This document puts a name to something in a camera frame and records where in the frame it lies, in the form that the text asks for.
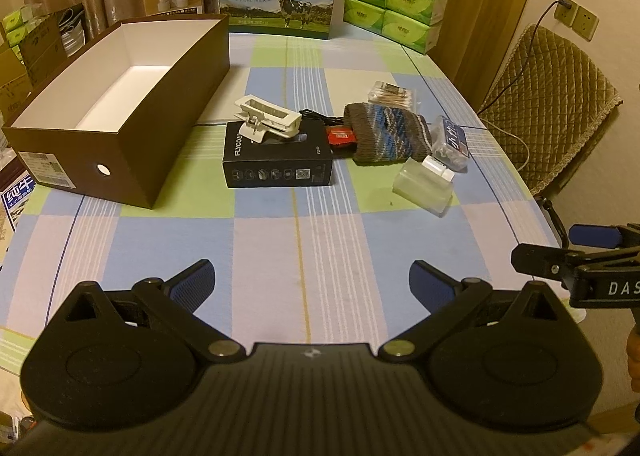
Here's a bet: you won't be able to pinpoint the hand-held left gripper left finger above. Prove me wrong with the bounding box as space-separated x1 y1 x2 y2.
59 259 246 364

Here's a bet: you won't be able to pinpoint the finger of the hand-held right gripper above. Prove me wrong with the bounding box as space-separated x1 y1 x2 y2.
568 222 640 251
511 243 583 283

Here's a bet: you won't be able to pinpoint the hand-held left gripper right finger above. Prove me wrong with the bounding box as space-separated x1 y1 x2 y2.
377 260 575 363

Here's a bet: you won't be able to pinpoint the translucent plastic container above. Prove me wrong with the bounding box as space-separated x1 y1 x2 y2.
392 158 456 217

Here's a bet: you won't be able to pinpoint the small white bottle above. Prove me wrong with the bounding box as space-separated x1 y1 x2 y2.
421 155 457 184

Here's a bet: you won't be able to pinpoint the black shaver box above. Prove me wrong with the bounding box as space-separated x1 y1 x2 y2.
221 121 335 189

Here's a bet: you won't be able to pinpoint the blue label floss pick box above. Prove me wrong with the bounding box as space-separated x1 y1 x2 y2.
431 115 471 171

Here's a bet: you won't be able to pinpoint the grey blue knitted sock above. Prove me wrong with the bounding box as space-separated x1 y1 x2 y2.
342 102 433 165

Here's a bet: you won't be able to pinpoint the red snack packet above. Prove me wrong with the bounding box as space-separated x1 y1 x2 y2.
325 125 357 151

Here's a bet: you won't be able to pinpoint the brown cardboard shoe box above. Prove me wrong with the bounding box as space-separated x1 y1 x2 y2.
1 14 231 210

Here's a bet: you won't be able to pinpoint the white plastic clip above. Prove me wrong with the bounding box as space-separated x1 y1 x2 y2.
231 94 303 141

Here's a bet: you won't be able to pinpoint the clear cotton swab box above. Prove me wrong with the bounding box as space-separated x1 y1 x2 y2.
367 80 421 112

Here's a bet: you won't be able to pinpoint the person's right hand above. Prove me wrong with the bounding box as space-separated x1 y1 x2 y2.
627 330 640 393

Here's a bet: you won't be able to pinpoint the checked tablecloth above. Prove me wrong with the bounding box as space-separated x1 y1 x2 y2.
0 30 571 456

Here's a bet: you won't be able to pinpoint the chair with quilted cover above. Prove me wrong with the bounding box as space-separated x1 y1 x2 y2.
475 23 626 249

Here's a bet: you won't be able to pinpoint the blue printed carton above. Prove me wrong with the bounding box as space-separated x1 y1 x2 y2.
0 171 37 257

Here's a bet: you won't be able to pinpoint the stacked brown cardboard cartons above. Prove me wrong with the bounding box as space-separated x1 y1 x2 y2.
0 3 86 111

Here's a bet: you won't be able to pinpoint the black and white bag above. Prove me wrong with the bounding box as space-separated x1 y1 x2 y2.
55 6 88 56

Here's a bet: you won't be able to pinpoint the small green tissue packs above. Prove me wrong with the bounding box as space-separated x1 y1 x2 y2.
0 6 43 51

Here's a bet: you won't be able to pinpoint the white wall socket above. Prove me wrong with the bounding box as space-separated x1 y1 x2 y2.
554 0 600 41

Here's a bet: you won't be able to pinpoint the black charger cable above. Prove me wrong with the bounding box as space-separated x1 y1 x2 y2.
520 0 561 67

